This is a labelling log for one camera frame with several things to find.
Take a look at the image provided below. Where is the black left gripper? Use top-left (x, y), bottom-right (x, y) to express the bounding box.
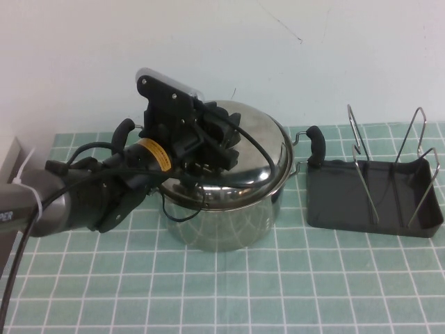
top-left (140, 100), bottom-right (243, 175)

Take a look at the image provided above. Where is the stainless steel pot lid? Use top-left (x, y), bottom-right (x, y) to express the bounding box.
top-left (152, 100), bottom-right (295, 212)

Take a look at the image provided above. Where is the green tiled tablecloth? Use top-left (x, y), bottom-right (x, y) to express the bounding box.
top-left (0, 121), bottom-right (445, 334)

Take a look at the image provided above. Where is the white zip tie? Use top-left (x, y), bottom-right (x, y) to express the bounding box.
top-left (13, 148), bottom-right (45, 224)

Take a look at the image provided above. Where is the white cabinet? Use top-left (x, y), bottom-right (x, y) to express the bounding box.
top-left (0, 136), bottom-right (24, 276)

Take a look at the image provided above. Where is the black camera cable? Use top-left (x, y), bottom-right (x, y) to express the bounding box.
top-left (161, 99), bottom-right (275, 223)

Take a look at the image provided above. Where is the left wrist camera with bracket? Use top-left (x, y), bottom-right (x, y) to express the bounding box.
top-left (133, 67), bottom-right (205, 114)

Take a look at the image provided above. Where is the black tray wire lid rack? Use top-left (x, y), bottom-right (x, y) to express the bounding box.
top-left (305, 103), bottom-right (445, 239)

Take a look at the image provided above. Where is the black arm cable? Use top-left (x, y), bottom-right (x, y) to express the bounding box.
top-left (0, 141), bottom-right (170, 316)

